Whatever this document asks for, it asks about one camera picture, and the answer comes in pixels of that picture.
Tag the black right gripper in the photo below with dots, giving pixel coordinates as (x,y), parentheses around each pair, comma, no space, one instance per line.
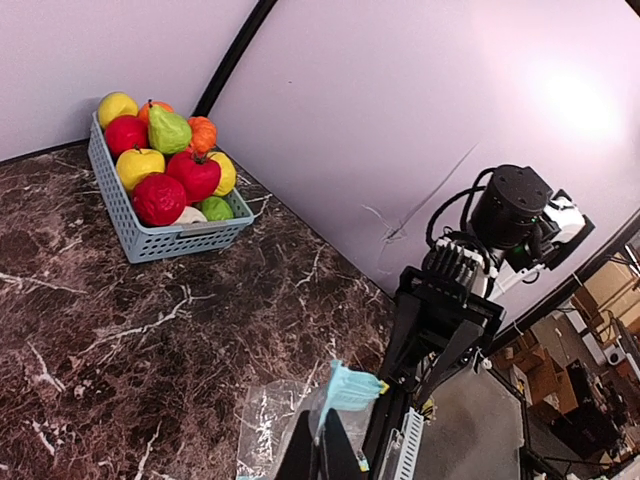
(443,312)

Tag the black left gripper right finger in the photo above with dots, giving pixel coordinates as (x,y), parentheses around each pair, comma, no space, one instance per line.
(337,458)

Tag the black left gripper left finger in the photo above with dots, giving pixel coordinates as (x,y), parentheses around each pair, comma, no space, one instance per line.
(301,457)

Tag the clear zip bag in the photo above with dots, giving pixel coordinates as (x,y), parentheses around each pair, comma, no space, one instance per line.
(291,430)

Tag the red tomato with stem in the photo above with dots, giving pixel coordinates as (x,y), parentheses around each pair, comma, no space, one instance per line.
(199,176)

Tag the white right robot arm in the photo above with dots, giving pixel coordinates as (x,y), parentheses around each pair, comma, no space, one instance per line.
(504,229)

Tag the light blue plastic basket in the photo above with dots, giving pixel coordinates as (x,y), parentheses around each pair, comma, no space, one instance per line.
(144,244)

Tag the green lime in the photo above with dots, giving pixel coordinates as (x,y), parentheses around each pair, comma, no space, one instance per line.
(216,209)

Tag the white garlic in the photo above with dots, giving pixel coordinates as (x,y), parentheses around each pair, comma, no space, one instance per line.
(190,215)

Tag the red wrinkled fruit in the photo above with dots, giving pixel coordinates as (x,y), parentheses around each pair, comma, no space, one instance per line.
(158,200)

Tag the orange pumpkin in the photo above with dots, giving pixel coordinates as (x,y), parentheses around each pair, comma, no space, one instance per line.
(204,134)

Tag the green pear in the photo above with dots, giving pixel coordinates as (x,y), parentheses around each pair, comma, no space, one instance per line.
(169,133)

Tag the yellow apple front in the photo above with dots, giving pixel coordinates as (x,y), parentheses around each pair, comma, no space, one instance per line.
(133,165)

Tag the red apple back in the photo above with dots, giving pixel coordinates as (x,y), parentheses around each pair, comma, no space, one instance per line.
(125,133)

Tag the yellow fruit back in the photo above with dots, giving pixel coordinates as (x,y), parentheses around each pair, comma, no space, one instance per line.
(114,105)

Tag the black front table rail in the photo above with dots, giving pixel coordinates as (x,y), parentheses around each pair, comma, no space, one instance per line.
(387,414)

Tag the white slotted cable duct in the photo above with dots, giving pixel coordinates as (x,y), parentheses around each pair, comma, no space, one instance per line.
(404,447)

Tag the black right frame post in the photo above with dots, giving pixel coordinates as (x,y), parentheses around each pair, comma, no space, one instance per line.
(233,55)

